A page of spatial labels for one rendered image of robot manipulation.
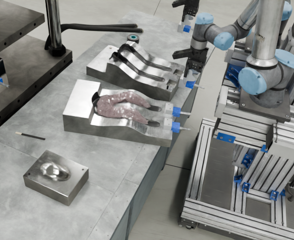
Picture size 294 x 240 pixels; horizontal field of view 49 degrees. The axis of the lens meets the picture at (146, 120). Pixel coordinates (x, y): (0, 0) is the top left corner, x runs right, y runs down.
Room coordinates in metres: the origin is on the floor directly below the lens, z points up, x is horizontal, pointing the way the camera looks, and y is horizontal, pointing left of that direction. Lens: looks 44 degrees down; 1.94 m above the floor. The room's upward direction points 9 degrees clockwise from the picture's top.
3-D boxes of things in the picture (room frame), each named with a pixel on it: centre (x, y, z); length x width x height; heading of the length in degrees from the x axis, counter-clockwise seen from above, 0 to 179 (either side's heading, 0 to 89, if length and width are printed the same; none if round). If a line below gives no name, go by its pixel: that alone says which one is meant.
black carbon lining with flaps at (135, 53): (1.49, 0.09, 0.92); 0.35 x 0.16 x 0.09; 73
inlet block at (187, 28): (1.92, -0.17, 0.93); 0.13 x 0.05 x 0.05; 78
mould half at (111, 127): (1.14, 0.12, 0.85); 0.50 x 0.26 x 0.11; 90
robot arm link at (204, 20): (1.35, -0.19, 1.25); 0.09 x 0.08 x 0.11; 43
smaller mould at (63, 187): (0.73, 0.32, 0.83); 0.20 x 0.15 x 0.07; 73
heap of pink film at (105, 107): (1.15, 0.12, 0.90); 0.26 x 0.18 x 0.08; 90
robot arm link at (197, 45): (1.35, -0.18, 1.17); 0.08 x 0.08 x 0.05
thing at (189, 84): (1.35, -0.20, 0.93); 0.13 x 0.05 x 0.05; 74
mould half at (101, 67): (1.51, 0.10, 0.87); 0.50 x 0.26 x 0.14; 73
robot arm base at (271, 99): (1.19, -0.52, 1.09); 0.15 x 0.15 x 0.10
